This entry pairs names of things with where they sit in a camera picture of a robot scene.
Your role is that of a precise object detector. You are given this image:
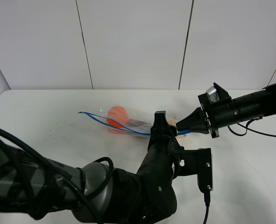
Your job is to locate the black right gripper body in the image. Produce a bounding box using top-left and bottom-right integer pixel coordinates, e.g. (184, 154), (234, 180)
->
(198, 93), (234, 138)

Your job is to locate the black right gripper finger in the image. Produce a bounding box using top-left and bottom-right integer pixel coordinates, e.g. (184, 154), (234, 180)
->
(188, 127), (209, 134)
(176, 107), (205, 130)

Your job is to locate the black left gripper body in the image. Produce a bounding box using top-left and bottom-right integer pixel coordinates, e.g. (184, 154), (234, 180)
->
(136, 133), (181, 181)

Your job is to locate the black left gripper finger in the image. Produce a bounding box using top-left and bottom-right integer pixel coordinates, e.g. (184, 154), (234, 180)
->
(169, 125), (177, 140)
(150, 111), (169, 137)

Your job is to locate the clear zip bag blue seal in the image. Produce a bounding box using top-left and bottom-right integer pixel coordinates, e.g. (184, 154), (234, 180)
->
(78, 105), (194, 146)

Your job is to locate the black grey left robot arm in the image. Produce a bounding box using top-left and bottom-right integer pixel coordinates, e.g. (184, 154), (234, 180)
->
(0, 112), (181, 224)

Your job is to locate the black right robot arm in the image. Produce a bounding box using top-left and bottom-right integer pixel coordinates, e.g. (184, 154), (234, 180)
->
(176, 83), (276, 138)

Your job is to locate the yellow pear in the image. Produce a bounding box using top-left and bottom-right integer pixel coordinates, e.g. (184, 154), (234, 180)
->
(167, 119), (187, 144)

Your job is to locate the purple eggplant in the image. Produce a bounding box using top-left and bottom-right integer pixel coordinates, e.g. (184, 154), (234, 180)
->
(127, 119), (152, 128)

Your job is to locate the orange fruit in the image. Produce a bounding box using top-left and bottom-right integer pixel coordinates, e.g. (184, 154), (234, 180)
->
(106, 106), (129, 128)

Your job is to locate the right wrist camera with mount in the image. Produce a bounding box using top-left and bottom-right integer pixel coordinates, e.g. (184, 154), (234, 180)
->
(206, 83), (232, 103)

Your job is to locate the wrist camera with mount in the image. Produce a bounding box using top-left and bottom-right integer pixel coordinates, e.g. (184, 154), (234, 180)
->
(206, 83), (232, 103)
(172, 148), (213, 194)

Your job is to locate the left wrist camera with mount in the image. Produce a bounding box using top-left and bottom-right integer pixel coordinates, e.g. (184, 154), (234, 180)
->
(172, 148), (213, 194)

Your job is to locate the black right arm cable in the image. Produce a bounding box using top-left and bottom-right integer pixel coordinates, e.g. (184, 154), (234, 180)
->
(227, 118), (276, 137)

